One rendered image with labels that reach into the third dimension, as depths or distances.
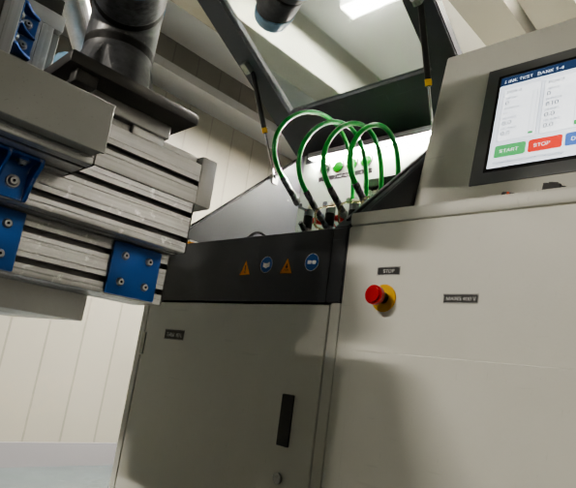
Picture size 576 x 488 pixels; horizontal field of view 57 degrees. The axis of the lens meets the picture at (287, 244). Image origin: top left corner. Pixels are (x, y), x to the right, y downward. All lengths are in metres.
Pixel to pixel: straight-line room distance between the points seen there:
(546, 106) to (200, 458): 1.11
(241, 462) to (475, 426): 0.52
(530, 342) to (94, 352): 2.75
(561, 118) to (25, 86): 1.04
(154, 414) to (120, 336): 1.95
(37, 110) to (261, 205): 1.24
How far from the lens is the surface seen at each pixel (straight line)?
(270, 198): 1.89
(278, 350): 1.16
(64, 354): 3.25
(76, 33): 1.65
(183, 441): 1.37
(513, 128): 1.35
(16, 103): 0.70
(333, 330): 1.07
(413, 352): 0.97
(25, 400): 3.21
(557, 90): 1.38
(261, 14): 1.14
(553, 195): 0.94
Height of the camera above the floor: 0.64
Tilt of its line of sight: 14 degrees up
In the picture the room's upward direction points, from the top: 8 degrees clockwise
